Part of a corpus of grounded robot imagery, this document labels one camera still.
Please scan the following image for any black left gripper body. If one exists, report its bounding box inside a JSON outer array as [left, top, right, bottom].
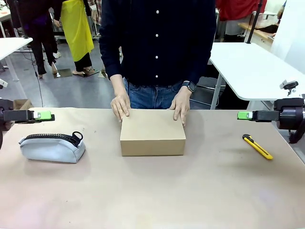
[[0, 98, 15, 132]]

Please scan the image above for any person in red shirt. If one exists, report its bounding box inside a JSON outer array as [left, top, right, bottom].
[[215, 0, 268, 43]]

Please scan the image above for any black wrist watch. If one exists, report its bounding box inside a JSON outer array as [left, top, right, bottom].
[[182, 81, 197, 93]]

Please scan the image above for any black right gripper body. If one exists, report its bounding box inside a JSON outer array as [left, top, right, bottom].
[[274, 97, 305, 130]]

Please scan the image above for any yellow utility knife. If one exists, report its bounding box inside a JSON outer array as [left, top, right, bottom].
[[242, 134, 274, 160]]

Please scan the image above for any person in dark purple clothes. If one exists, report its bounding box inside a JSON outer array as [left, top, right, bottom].
[[17, 0, 62, 79]]

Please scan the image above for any person's right hand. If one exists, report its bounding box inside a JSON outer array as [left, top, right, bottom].
[[110, 94, 132, 123]]

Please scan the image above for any black stand pole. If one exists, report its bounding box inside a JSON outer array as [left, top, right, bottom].
[[13, 0, 31, 40], [245, 0, 263, 45]]

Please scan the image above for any white table with pole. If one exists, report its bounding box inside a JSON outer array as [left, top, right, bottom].
[[0, 37, 34, 82]]

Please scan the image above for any person in yellow apron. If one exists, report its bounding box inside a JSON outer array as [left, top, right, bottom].
[[53, 0, 95, 77]]

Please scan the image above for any small open cardboard box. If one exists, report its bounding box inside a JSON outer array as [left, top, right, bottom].
[[12, 98, 34, 111]]

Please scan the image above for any wooden table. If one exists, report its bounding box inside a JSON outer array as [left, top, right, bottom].
[[237, 22, 277, 50]]

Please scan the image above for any brown cardboard box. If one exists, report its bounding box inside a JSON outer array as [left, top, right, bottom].
[[119, 108, 187, 157]]

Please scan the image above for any white partition panel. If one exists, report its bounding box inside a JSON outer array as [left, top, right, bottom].
[[271, 0, 305, 73]]

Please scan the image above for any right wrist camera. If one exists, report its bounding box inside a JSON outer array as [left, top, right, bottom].
[[279, 79, 299, 96]]

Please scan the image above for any black floor cable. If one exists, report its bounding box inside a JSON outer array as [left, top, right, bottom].
[[29, 47, 44, 108]]

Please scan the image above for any grey zipper pouch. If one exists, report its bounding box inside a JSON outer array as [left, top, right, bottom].
[[19, 131, 87, 164]]

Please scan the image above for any person's right forearm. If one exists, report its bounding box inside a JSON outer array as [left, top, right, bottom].
[[110, 73, 125, 97]]

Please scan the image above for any metal floor plate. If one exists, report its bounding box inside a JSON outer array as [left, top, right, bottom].
[[81, 68, 100, 78], [53, 68, 73, 79]]

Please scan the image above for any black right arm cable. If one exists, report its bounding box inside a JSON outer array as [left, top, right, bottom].
[[288, 124, 305, 144]]

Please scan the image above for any large white table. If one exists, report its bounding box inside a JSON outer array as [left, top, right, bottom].
[[208, 42, 305, 110]]

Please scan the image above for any person in dark shirt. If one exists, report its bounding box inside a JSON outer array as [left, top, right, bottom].
[[98, 0, 217, 110]]

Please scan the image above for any person's left hand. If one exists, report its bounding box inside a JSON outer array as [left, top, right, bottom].
[[169, 91, 192, 127]]

